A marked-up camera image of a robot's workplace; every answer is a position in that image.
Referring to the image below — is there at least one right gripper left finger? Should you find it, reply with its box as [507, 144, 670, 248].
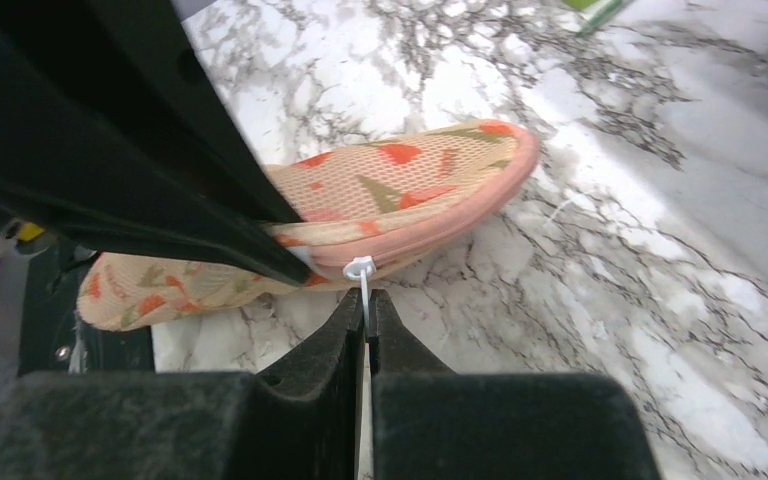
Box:
[0, 289, 364, 479]

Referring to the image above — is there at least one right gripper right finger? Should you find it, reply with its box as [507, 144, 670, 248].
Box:
[368, 289, 661, 479]

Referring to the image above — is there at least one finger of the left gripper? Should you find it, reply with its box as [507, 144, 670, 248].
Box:
[0, 1, 311, 286]

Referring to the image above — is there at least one white zipper pull tie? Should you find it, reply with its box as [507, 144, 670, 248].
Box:
[343, 256, 379, 374]

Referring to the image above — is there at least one floral mesh laundry bag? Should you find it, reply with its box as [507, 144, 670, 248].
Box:
[77, 120, 539, 331]

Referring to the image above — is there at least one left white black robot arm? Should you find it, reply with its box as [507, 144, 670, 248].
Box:
[0, 1, 312, 343]

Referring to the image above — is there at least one green red marker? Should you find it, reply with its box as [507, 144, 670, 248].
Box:
[563, 0, 631, 37]

